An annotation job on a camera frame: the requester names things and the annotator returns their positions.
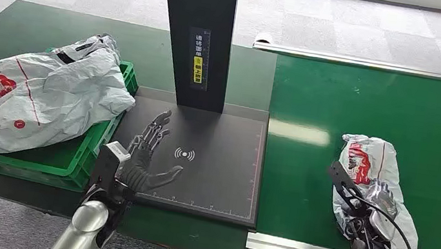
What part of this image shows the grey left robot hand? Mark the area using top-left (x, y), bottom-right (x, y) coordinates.
top-left (118, 105), bottom-right (192, 199)

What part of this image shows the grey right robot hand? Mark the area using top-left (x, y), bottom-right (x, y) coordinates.
top-left (353, 177), bottom-right (403, 243)

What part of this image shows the white mailer package red print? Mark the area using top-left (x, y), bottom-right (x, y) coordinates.
top-left (324, 132), bottom-right (438, 249)

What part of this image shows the green conveyor belt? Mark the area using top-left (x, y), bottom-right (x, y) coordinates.
top-left (250, 54), bottom-right (441, 249)

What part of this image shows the large white plastic mailer package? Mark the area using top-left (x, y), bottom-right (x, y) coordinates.
top-left (0, 19), bottom-right (145, 172)

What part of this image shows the green plastic crate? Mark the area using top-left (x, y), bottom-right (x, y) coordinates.
top-left (0, 40), bottom-right (143, 200)

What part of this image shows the yellow black column label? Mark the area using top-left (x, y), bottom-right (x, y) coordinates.
top-left (182, 26), bottom-right (216, 92)

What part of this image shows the black scanner column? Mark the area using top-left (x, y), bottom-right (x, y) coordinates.
top-left (143, 0), bottom-right (240, 114)

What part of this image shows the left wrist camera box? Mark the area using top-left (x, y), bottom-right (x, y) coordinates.
top-left (87, 138), bottom-right (133, 194)

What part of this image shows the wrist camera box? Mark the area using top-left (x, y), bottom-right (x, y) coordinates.
top-left (87, 138), bottom-right (133, 194)
top-left (323, 159), bottom-right (368, 207)

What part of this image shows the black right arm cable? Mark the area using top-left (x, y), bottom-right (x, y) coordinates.
top-left (338, 190), bottom-right (429, 249)

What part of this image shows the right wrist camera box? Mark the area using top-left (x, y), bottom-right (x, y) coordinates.
top-left (323, 159), bottom-right (368, 207)

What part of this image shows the black scanner base plate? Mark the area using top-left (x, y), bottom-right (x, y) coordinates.
top-left (102, 83), bottom-right (273, 229)

